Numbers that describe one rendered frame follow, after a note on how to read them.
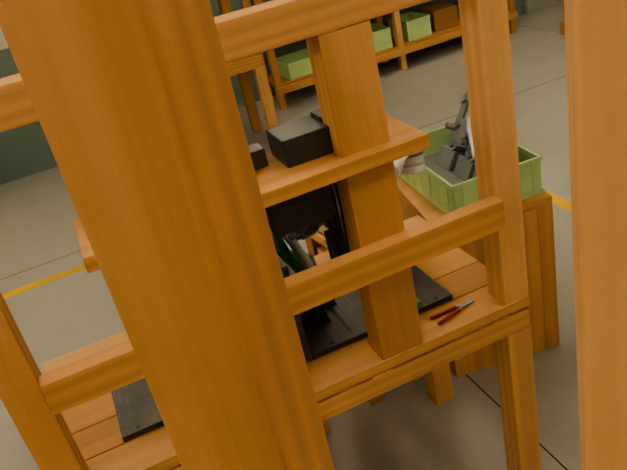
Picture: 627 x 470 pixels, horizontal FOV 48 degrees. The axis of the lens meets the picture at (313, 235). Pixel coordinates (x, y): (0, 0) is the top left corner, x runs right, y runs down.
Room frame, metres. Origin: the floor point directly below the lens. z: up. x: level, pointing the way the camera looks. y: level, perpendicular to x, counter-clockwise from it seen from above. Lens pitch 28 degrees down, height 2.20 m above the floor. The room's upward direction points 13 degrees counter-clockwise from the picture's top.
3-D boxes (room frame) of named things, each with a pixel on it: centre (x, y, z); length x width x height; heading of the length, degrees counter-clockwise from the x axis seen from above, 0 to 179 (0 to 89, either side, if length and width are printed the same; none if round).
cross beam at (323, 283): (1.55, 0.09, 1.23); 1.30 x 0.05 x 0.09; 107
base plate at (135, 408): (1.91, 0.19, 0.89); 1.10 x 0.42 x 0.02; 107
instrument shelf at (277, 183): (1.66, 0.12, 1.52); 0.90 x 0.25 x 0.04; 107
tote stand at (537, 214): (2.85, -0.71, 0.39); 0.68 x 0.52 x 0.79; 7
